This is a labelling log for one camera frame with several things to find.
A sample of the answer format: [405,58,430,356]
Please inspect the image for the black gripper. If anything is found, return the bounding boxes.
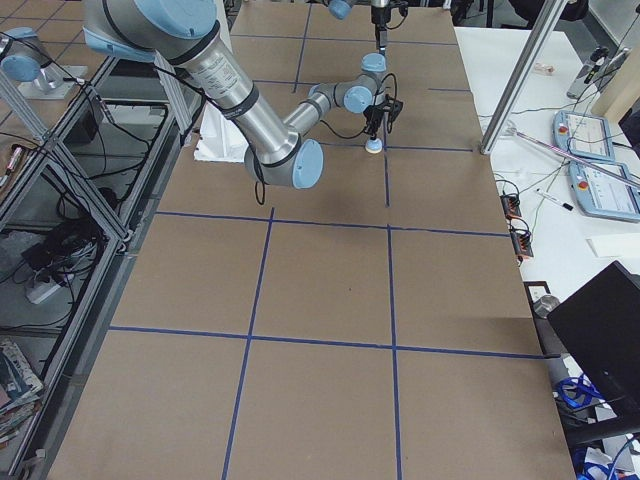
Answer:
[370,0,392,55]
[364,102,386,141]

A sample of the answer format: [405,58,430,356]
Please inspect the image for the blue bell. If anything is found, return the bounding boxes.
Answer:
[365,138,384,154]

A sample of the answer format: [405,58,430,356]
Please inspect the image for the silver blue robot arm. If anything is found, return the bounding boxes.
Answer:
[84,1,392,189]
[328,0,392,56]

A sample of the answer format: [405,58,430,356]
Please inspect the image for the upper orange circuit board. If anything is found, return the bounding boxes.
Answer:
[500,194,522,220]

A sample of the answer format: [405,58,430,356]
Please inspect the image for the orange circuit board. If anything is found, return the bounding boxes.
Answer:
[500,194,522,220]
[510,229,534,261]

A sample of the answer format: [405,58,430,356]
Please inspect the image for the lower orange circuit board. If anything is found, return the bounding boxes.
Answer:
[510,229,534,261]

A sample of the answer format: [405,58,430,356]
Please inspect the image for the black marker pen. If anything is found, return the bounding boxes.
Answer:
[536,189,574,211]

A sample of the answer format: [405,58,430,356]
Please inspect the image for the upper blue teach pendant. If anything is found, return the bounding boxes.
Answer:
[553,110,615,162]

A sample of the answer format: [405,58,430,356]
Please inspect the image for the blue teach pendant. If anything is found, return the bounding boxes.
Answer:
[569,161,639,223]
[553,110,615,162]

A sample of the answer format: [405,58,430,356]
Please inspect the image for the lower blue teach pendant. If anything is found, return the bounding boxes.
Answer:
[569,161,639,223]

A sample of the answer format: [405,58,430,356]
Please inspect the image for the black laptop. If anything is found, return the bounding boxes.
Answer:
[548,261,639,416]

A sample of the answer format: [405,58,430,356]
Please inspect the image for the stack of books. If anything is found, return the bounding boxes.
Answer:
[1,337,44,447]

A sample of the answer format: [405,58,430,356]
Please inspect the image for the black camera cable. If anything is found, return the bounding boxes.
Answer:
[319,71,401,141]

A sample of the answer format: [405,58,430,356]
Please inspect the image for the aluminium frame post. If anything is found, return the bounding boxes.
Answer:
[479,0,567,155]

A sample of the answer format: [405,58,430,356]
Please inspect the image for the white camera pillar with base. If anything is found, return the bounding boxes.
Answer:
[191,0,251,164]

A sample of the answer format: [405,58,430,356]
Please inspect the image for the aluminium side rack frame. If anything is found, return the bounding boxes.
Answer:
[0,14,206,480]

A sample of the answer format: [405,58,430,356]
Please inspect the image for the blue lanyard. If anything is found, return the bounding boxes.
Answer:
[558,373,605,411]

